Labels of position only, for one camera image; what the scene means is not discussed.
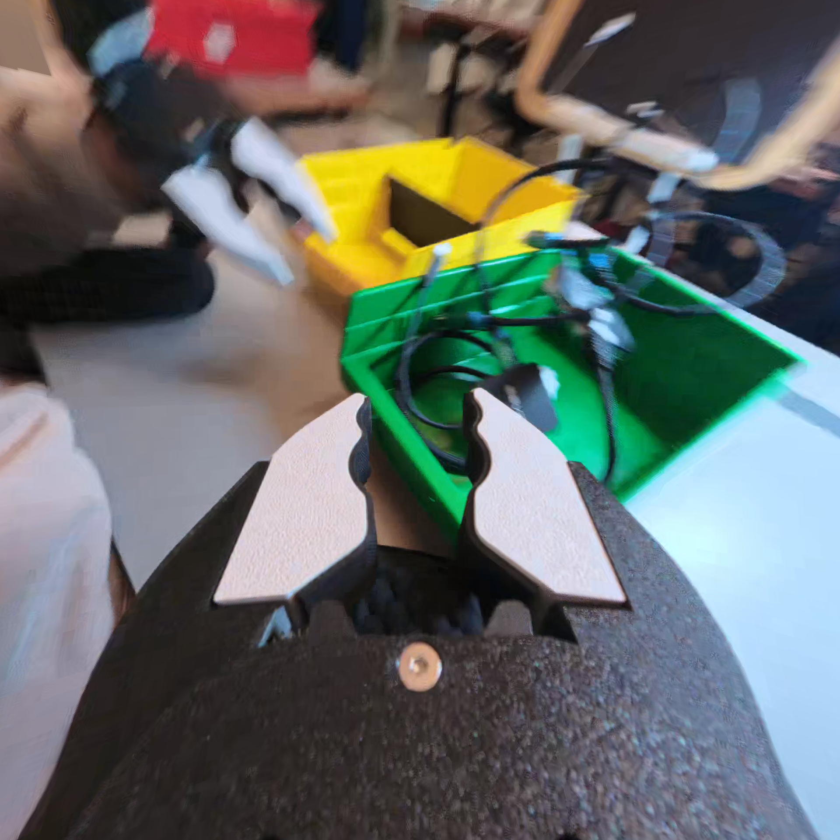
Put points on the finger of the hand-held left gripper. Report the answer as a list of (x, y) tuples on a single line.
[(282, 170), (223, 216)]

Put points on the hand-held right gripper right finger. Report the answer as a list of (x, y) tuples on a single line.
[(544, 518)]

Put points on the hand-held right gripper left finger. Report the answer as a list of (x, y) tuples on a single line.
[(302, 518)]

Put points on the yellow plastic bin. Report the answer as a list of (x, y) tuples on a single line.
[(348, 197)]

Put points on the green plastic bin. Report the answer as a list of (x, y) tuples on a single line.
[(689, 374)]

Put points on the red plastic bin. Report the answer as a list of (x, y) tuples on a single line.
[(229, 33)]

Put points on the white metal stand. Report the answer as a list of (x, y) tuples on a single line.
[(663, 154)]

